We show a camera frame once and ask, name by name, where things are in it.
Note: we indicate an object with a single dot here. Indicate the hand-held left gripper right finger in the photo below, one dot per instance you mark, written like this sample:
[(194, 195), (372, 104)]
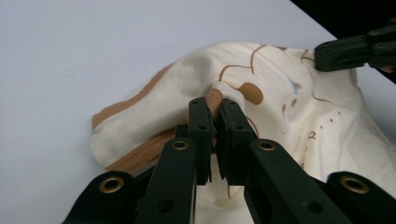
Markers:
[(236, 143)]

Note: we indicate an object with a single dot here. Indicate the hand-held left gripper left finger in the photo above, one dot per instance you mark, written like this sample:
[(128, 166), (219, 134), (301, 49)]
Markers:
[(199, 137)]

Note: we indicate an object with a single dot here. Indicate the cream baby bodysuit brown trim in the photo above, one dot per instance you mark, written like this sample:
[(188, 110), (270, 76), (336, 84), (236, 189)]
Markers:
[(311, 118)]

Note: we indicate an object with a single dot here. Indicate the white table mat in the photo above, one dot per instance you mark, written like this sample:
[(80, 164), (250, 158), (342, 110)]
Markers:
[(62, 62)]

